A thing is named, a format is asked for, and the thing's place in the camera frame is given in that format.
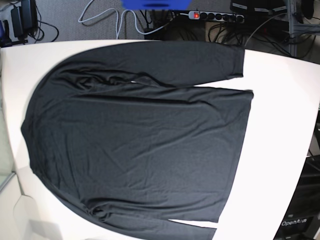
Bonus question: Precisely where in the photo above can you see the dark long-sleeve T-shirt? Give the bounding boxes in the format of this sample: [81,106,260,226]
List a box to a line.
[21,41,254,240]

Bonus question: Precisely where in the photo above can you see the blue plastic bin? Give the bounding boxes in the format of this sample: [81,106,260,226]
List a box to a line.
[121,0,191,10]

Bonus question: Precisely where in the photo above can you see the black OpenArm control box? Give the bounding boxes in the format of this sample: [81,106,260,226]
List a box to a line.
[274,155,320,240]

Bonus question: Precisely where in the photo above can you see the light grey cable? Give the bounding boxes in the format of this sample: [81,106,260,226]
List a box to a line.
[78,7,189,40]

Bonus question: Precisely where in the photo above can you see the glass side panel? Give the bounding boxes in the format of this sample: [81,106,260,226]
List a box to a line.
[0,109,15,187]

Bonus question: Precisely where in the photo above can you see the aluminium frame post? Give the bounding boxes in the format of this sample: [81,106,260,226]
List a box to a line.
[286,0,297,58]

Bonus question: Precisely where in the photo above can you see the grey power strip red switch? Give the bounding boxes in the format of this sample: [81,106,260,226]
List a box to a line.
[186,10,245,24]

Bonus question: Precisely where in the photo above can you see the black power adapter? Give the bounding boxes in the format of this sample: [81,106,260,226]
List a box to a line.
[10,0,38,39]

